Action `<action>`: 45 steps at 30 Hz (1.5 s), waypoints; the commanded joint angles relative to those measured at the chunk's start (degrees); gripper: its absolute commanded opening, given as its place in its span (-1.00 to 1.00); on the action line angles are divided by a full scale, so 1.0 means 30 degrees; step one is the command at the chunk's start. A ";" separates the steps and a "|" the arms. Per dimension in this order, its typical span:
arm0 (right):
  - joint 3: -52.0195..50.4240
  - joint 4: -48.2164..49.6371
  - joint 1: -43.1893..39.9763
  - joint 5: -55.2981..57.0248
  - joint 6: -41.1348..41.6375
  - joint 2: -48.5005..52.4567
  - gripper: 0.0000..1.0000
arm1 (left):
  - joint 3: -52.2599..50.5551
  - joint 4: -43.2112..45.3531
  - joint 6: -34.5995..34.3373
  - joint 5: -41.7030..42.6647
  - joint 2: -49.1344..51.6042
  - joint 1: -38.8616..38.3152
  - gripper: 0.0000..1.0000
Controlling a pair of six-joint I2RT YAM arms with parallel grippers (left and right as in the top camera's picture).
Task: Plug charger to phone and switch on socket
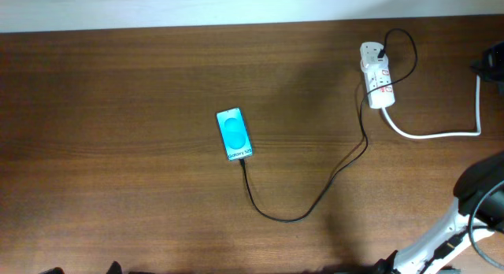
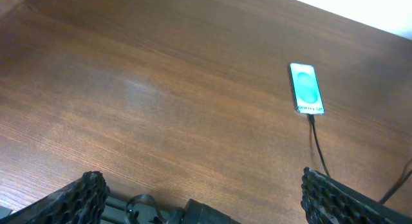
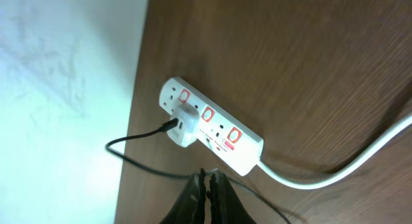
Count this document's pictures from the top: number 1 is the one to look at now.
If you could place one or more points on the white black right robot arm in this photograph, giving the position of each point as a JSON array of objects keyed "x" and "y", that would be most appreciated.
[{"x": 477, "y": 209}]

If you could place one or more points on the blue screen Galaxy smartphone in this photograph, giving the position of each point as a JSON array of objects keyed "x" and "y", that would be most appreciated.
[{"x": 234, "y": 134}]

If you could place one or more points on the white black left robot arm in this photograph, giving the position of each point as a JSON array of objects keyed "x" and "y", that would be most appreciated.
[{"x": 112, "y": 268}]

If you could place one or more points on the white power strip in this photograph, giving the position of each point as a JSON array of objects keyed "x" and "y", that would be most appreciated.
[{"x": 378, "y": 83}]

